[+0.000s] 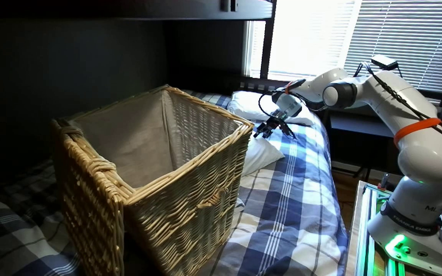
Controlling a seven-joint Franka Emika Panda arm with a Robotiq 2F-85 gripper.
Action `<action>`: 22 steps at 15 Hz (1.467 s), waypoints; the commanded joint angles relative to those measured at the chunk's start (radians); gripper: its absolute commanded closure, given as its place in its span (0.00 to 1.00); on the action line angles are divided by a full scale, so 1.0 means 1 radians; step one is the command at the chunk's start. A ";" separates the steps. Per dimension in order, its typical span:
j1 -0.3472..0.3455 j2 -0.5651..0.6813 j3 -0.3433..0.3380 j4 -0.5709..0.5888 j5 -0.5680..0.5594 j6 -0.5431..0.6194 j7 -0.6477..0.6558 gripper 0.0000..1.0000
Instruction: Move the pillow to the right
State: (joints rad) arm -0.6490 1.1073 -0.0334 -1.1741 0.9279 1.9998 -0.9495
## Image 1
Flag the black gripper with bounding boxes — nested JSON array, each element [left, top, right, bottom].
[[254, 104, 298, 139]]

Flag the orange band on arm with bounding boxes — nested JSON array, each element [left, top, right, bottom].
[[393, 116, 442, 147]]

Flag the large white pillow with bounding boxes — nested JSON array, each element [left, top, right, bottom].
[[226, 90, 320, 128]]

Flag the blue white plaid bedspread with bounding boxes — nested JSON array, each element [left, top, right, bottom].
[[0, 90, 350, 276]]

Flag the dark side table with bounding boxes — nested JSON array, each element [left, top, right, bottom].
[[327, 110, 409, 180]]

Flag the woven wicker basket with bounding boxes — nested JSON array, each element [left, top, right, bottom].
[[51, 82, 257, 276]]

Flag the aluminium robot mounting platform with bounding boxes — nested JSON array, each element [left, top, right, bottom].
[[346, 179, 442, 276]]

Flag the beige fabric basket liner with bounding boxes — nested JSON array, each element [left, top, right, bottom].
[[70, 88, 182, 188]]

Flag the white window blinds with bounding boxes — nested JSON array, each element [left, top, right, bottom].
[[266, 0, 442, 95]]

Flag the dark bed end rail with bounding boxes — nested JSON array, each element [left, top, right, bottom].
[[240, 75, 304, 98]]

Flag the small black exterior camera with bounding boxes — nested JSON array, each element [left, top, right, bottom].
[[370, 53, 401, 70]]

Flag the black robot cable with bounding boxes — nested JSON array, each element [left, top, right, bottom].
[[353, 61, 442, 157]]

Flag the dark bunk bed frame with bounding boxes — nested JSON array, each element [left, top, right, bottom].
[[0, 0, 280, 82]]

